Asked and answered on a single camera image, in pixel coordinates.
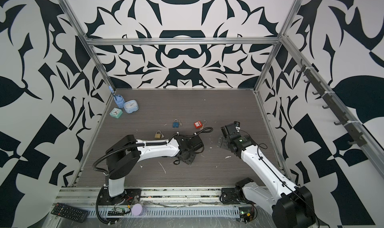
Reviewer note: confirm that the brass padlock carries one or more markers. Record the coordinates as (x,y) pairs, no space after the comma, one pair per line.
(159,135)

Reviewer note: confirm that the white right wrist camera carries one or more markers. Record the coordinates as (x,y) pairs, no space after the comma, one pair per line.
(237,125)

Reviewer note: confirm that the right electronics board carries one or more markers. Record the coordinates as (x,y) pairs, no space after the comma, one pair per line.
(248,214)

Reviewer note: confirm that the white cable duct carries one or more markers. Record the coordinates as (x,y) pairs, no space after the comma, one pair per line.
(185,212)

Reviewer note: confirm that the wall hook rack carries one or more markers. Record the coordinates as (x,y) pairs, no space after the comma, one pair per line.
(334,103)

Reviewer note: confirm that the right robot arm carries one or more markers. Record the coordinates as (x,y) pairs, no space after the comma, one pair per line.
(289,205)

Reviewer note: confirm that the red safety padlock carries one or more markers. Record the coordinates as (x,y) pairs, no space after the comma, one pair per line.
(200,124)

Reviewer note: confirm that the black remote control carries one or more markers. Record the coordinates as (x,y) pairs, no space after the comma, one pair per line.
(69,212)

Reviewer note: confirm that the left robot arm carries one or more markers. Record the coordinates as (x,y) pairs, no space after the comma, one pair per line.
(120,159)

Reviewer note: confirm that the purple round disc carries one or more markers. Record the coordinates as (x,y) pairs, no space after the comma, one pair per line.
(137,210)

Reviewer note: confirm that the blue padlock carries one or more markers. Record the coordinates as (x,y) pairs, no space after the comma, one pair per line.
(176,123)

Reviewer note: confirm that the green circuit board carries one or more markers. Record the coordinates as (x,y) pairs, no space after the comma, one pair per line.
(119,211)

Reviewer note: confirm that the green small clock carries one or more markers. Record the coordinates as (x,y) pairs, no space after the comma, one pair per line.
(116,113)

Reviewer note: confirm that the light blue alarm clock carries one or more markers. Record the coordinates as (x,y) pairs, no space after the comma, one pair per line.
(131,106)

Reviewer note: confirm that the blue pen holder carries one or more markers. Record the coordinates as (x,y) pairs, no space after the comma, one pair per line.
(119,100)

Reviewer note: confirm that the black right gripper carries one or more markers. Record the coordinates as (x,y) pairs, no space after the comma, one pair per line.
(223,139)

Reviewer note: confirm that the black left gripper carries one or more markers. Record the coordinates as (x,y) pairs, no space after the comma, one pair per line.
(190,162)

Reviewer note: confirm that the aluminium frame corner post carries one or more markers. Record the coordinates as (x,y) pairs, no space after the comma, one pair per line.
(65,6)

